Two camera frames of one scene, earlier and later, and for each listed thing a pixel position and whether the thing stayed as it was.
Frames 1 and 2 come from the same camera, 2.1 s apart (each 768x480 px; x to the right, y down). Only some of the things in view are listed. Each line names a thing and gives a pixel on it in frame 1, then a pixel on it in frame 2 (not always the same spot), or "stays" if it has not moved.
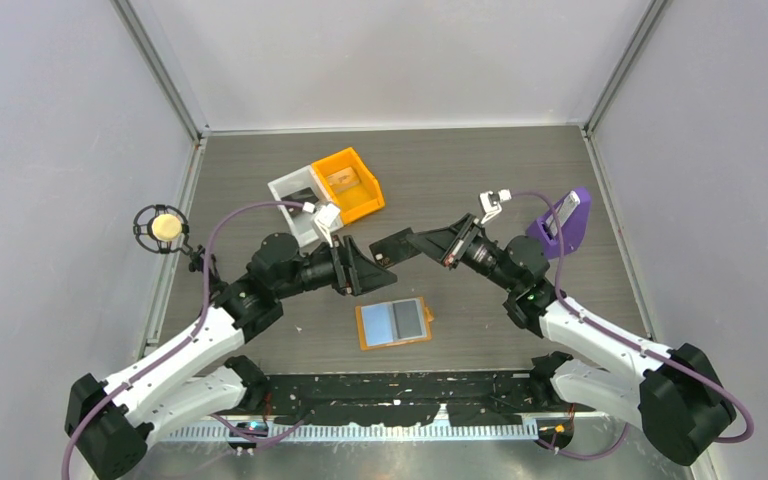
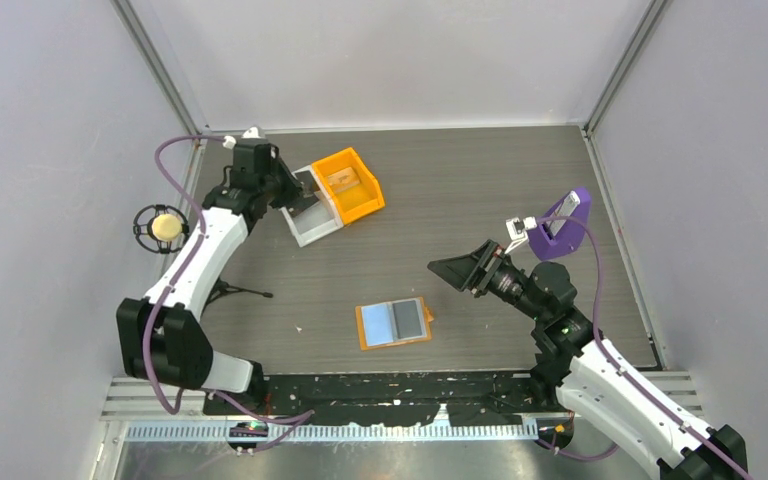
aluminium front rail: [282, 432] stays
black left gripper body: [326, 268] → [280, 185]
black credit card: [407, 319] stays
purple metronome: [574, 211] stays
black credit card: [393, 249] → [298, 207]
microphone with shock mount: [162, 228] stays
